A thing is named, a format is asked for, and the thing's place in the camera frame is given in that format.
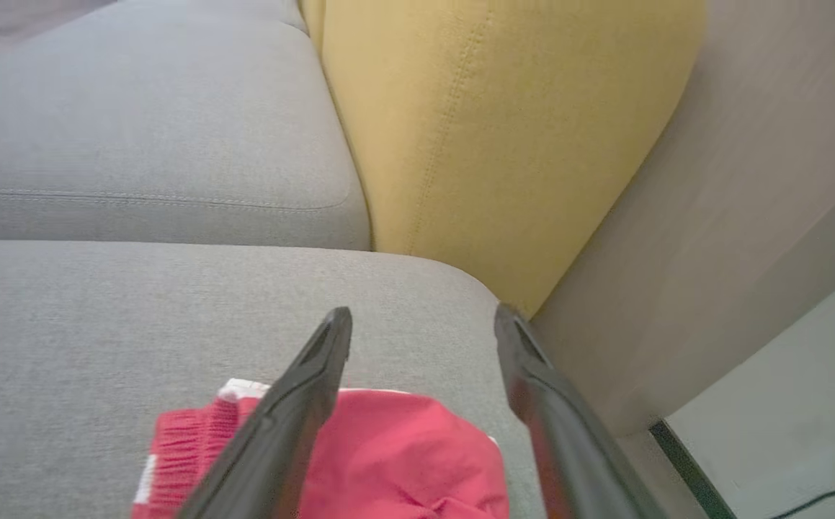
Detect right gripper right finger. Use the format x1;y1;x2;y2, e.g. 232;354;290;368
494;302;669;519

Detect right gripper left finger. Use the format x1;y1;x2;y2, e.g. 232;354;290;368
174;306;354;519

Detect red shorts with white stripes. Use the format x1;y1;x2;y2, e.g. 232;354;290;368
131;378;511;519

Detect dark baseboard strip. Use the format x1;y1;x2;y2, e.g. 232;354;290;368
648;420;739;519

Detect large grey sofa seat cushion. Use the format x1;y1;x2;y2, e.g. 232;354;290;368
0;239;549;519

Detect yellow sofa cushion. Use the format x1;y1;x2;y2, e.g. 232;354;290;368
298;0;707;319

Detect black cable on floor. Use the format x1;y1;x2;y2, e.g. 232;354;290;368
770;486;835;519

